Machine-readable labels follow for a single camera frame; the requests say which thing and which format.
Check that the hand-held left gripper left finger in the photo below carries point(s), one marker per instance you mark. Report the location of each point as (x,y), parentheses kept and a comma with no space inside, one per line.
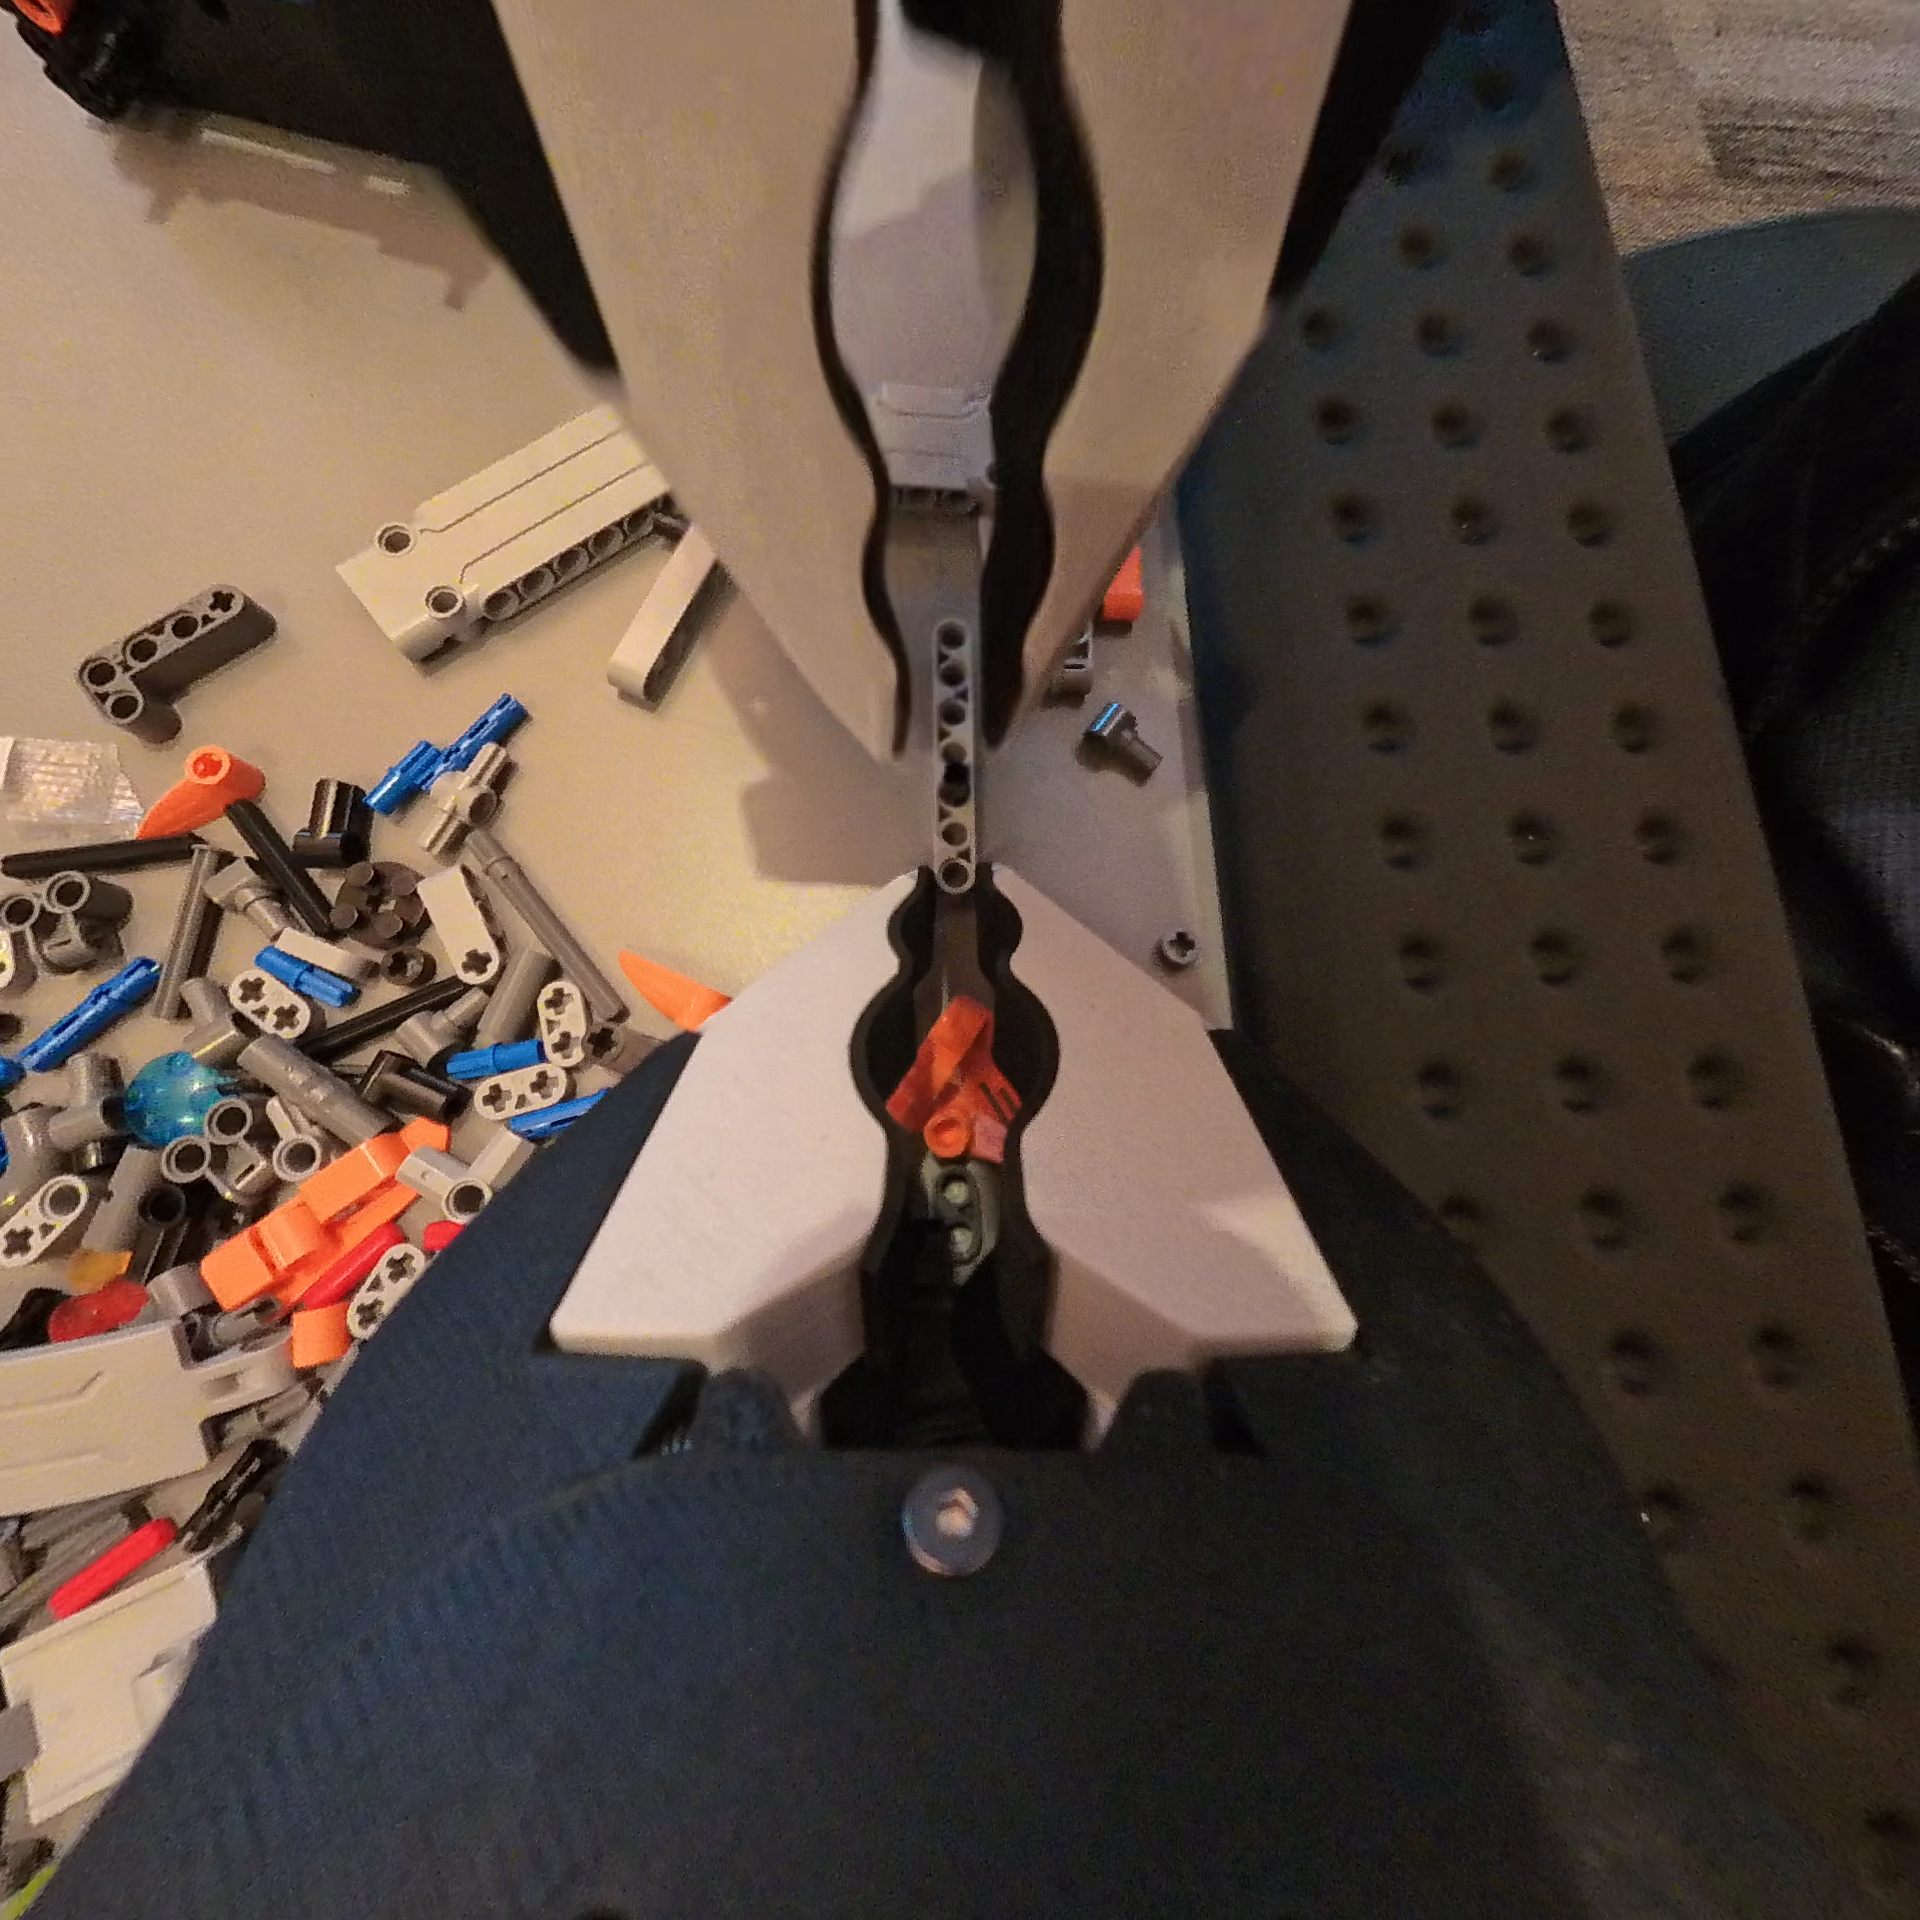
(720,1201)

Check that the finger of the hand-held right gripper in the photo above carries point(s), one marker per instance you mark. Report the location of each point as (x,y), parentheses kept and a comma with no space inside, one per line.
(707,270)
(1200,240)

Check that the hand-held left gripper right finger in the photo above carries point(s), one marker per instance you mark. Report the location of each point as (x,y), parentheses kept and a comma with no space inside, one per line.
(1186,1201)

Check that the orange gear frame assembly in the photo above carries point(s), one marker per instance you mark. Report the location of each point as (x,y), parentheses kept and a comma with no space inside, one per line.
(331,120)

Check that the thin grey perforated beam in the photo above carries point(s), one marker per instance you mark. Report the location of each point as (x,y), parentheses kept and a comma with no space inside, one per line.
(953,720)

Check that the small orange wedge piece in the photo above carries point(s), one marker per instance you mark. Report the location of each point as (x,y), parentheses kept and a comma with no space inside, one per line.
(677,994)

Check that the small orange block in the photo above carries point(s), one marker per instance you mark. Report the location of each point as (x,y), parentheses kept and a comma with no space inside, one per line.
(1122,588)

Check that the black studded panel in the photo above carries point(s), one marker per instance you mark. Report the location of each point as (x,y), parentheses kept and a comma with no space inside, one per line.
(1530,900)

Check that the small black grey connector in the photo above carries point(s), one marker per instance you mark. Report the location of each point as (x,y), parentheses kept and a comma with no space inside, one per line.
(1122,742)

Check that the pile of small building parts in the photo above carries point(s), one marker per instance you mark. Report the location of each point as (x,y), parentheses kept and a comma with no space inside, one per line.
(271,1081)

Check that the dark grey angled beam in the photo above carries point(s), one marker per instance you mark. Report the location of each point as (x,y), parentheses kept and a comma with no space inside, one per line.
(175,660)

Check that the person's leg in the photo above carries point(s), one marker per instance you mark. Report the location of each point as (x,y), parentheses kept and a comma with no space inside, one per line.
(1817,601)

